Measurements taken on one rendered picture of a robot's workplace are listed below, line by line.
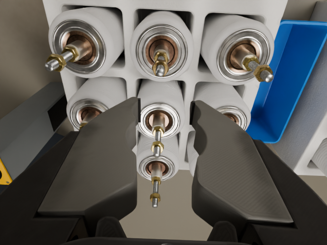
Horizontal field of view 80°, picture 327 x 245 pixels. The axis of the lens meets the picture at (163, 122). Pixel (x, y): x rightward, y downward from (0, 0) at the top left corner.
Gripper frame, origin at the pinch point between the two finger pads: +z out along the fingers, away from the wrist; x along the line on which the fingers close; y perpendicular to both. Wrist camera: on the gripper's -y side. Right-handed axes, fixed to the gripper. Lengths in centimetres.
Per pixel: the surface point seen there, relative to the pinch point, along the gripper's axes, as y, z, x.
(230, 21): -2.9, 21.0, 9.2
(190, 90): 10.1, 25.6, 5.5
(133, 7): -3.8, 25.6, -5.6
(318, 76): 8.1, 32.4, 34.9
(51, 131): 23.0, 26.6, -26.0
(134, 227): 94, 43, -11
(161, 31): -1.5, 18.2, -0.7
